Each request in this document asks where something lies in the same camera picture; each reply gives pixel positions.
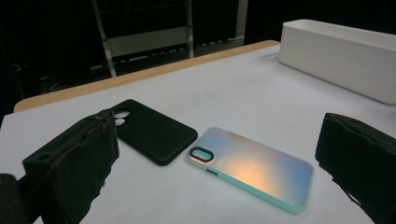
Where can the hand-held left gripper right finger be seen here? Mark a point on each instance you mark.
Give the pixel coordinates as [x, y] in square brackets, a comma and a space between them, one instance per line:
[358, 155]

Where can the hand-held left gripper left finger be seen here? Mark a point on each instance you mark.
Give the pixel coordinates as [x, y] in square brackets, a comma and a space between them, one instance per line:
[71, 168]

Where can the black phone case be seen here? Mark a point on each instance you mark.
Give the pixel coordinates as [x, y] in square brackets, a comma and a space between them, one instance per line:
[155, 133]

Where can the white rectangular box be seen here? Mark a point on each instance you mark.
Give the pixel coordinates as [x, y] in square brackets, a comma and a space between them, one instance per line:
[336, 65]

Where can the iridescent phone case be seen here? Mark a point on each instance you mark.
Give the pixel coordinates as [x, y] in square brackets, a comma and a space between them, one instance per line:
[255, 168]

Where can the white metal stand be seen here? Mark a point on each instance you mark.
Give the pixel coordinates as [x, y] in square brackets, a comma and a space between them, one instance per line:
[146, 42]

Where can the white table mat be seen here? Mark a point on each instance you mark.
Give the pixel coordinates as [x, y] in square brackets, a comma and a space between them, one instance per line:
[218, 93]

